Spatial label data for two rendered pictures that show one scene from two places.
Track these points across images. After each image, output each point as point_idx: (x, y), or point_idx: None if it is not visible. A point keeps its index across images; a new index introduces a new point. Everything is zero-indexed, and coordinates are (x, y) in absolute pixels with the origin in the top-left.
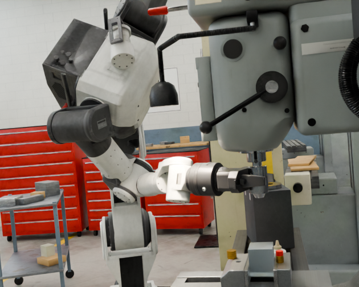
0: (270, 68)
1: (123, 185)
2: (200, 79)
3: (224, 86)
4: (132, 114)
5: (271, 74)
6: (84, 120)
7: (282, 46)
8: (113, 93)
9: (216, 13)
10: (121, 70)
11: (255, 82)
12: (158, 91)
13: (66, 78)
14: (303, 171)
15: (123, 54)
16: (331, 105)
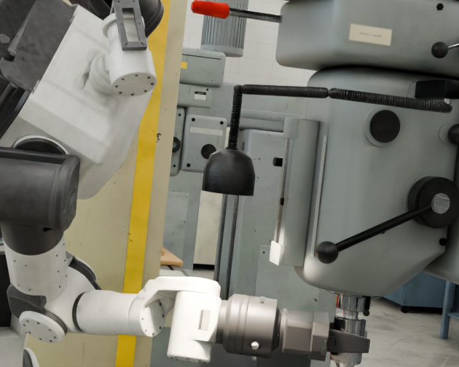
0: (432, 170)
1: (51, 310)
2: (295, 157)
3: (357, 184)
4: (103, 180)
5: (443, 183)
6: (53, 188)
7: None
8: (92, 139)
9: (374, 62)
10: (104, 95)
11: (405, 188)
12: (232, 167)
13: None
14: None
15: (144, 76)
16: None
